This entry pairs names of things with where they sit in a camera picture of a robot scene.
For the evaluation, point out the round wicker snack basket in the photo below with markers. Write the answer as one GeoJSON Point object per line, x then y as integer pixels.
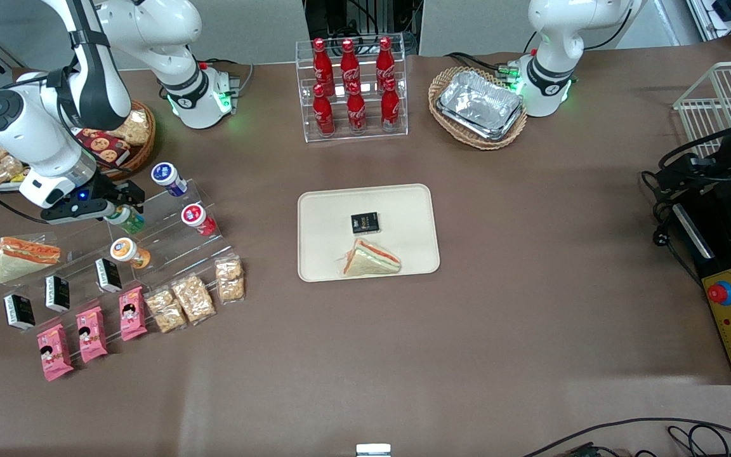
{"type": "Point", "coordinates": [140, 158]}

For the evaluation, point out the pink cartoon snack packet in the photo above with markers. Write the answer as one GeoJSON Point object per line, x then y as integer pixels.
{"type": "Point", "coordinates": [91, 334]}
{"type": "Point", "coordinates": [132, 314]}
{"type": "Point", "coordinates": [54, 353]}

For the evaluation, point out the nut bar packets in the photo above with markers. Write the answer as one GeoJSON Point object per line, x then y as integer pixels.
{"type": "Point", "coordinates": [193, 299]}

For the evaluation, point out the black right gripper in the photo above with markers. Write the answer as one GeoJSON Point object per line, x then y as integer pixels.
{"type": "Point", "coordinates": [106, 187]}

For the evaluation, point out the clear acrylic tiered display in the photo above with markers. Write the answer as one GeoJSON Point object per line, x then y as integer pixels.
{"type": "Point", "coordinates": [162, 251]}

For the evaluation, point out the yellow snack packet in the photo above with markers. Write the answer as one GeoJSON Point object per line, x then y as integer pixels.
{"type": "Point", "coordinates": [23, 178]}

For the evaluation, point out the red gum bottle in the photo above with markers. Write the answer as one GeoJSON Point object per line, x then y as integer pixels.
{"type": "Point", "coordinates": [195, 216]}

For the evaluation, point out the dark red cookie box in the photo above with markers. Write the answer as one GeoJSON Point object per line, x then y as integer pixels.
{"type": "Point", "coordinates": [104, 147]}

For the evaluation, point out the orange gum bottle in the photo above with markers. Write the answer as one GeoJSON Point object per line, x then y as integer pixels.
{"type": "Point", "coordinates": [124, 249]}

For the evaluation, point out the silver foil container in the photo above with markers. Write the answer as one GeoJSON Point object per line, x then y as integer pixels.
{"type": "Point", "coordinates": [480, 105]}

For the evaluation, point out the red cola bottle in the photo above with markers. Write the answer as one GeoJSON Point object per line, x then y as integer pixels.
{"type": "Point", "coordinates": [349, 63]}
{"type": "Point", "coordinates": [385, 60]}
{"type": "Point", "coordinates": [323, 114]}
{"type": "Point", "coordinates": [323, 63]}
{"type": "Point", "coordinates": [390, 108]}
{"type": "Point", "coordinates": [356, 111]}

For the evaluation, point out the blue gum bottle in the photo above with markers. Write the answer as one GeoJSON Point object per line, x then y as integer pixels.
{"type": "Point", "coordinates": [165, 174]}

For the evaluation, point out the cream plastic serving tray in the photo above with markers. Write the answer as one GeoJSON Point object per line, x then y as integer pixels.
{"type": "Point", "coordinates": [327, 254]}

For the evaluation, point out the wrapped triangle sandwich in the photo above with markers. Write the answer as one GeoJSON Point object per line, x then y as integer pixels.
{"type": "Point", "coordinates": [19, 260]}
{"type": "Point", "coordinates": [368, 261]}

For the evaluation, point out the small white box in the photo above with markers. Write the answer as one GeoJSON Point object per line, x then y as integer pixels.
{"type": "Point", "coordinates": [373, 450]}

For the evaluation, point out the oval wicker basket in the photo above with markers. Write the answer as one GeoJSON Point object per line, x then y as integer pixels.
{"type": "Point", "coordinates": [445, 82]}

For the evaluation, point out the clear acrylic bottle rack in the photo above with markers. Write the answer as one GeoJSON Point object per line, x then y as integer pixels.
{"type": "Point", "coordinates": [305, 89]}

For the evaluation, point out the green yogurt cup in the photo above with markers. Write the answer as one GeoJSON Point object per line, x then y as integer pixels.
{"type": "Point", "coordinates": [131, 222]}

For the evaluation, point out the dark equipment rack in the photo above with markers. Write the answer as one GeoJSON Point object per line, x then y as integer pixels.
{"type": "Point", "coordinates": [365, 19]}

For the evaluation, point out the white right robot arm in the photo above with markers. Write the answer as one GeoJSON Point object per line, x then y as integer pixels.
{"type": "Point", "coordinates": [23, 139]}

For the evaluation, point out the black white rice ball pack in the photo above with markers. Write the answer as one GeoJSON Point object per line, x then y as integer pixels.
{"type": "Point", "coordinates": [19, 311]}
{"type": "Point", "coordinates": [365, 223]}
{"type": "Point", "coordinates": [58, 293]}
{"type": "Point", "coordinates": [108, 275]}

